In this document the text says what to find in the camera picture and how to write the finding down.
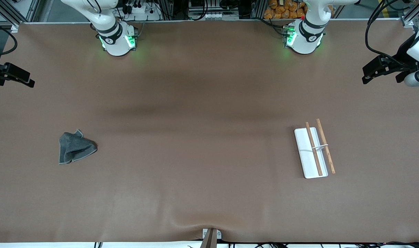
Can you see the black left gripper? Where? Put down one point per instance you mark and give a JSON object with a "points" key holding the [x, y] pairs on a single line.
{"points": [[401, 55]]}

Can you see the dark grey towel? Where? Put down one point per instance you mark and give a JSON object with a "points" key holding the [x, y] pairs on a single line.
{"points": [[75, 148]]}

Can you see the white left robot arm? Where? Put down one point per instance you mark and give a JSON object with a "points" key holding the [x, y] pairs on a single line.
{"points": [[304, 41]]}

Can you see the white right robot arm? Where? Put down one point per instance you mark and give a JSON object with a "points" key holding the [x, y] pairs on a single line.
{"points": [[116, 41]]}

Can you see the wooden rack rod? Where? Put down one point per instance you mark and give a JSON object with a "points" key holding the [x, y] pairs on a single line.
{"points": [[311, 137], [330, 160]]}

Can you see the white towel rack base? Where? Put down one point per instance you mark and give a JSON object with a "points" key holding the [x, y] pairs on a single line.
{"points": [[304, 151]]}

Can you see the pile of orange buns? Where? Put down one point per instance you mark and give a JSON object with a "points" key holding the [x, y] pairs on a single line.
{"points": [[281, 10]]}

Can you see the white power strip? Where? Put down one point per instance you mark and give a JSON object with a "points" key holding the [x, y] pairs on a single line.
{"points": [[140, 10]]}

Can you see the white connector block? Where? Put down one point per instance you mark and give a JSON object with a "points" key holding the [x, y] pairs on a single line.
{"points": [[212, 15]]}

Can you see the brown table mat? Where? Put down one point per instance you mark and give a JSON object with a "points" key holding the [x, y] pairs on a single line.
{"points": [[195, 120]]}

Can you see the aluminium frame profile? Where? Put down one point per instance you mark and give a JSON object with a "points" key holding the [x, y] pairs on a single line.
{"points": [[411, 17], [30, 10]]}

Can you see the metal bracket with brown post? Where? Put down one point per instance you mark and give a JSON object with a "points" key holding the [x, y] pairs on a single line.
{"points": [[211, 239]]}

